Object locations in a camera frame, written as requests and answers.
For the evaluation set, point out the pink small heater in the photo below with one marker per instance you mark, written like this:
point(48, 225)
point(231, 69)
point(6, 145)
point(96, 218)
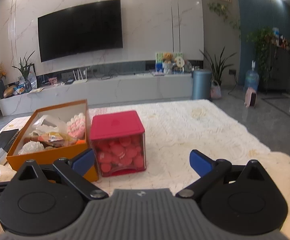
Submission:
point(250, 98)

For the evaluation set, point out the red lidded candy box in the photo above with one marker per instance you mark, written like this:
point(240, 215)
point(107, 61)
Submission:
point(119, 143)

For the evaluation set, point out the yellow snack packet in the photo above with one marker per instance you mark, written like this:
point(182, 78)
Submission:
point(54, 139)

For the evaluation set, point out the orange crochet fruit toy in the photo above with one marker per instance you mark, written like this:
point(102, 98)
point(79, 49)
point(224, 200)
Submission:
point(80, 142)

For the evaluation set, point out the pink woven basket bag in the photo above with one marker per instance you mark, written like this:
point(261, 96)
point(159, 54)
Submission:
point(215, 92)

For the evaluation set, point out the trailing green pothos plant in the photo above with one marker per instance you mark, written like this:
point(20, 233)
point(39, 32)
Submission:
point(262, 39)

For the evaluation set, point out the white lace tablecloth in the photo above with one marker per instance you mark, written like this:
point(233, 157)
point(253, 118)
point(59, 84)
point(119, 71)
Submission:
point(146, 207)

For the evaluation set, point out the pink marshmallow bag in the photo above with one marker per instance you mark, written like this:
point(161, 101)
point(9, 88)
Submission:
point(76, 126)

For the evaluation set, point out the black wall television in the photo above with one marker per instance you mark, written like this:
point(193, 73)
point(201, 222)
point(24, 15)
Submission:
point(80, 29)

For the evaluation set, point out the tall green floor plant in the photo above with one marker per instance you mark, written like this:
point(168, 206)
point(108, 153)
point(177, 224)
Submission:
point(218, 64)

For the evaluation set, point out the white wifi router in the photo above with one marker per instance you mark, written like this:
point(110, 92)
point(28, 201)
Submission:
point(78, 77)

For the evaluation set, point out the white marble tv console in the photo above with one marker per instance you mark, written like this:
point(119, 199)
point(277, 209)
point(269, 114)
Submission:
point(118, 89)

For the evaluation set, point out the round paper fan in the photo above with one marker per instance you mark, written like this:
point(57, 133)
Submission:
point(179, 61)

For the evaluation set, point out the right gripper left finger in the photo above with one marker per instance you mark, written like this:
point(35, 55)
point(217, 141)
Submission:
point(72, 172)

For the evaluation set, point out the blue water jug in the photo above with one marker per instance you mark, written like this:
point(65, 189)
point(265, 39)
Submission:
point(251, 78)

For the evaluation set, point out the orange cardboard box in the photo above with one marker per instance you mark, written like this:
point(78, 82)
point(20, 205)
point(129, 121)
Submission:
point(24, 149)

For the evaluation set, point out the brown teddy bear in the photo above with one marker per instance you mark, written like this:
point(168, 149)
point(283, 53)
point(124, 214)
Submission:
point(167, 57)

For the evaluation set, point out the green plant in vase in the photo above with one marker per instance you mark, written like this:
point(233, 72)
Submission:
point(24, 68)

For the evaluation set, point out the white plastic bag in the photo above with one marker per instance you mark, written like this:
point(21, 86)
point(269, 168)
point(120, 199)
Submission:
point(47, 124)

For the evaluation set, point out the blue metal trash bin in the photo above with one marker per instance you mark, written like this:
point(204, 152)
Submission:
point(201, 84)

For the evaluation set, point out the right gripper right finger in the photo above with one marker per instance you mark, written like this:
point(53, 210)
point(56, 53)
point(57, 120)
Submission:
point(210, 172)

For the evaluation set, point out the dark cabinet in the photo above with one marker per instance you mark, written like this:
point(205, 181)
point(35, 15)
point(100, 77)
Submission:
point(279, 75)

